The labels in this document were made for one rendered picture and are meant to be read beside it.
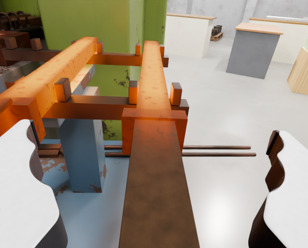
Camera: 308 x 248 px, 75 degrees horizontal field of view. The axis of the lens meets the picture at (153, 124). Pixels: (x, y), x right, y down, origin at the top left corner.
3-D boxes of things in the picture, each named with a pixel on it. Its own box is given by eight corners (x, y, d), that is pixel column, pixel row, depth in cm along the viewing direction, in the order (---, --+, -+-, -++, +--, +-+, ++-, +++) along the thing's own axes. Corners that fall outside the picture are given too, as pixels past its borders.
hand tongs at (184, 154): (249, 147, 57) (250, 144, 57) (256, 157, 54) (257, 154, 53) (29, 147, 52) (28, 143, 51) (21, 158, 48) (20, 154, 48)
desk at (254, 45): (265, 62, 455) (278, 25, 415) (266, 79, 346) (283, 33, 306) (232, 57, 479) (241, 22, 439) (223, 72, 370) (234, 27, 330)
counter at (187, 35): (128, 41, 576) (127, 8, 533) (209, 52, 506) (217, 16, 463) (114, 45, 517) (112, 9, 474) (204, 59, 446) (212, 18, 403)
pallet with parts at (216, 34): (222, 36, 764) (225, 21, 738) (218, 42, 655) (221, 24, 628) (197, 33, 793) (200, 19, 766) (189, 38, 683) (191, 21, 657)
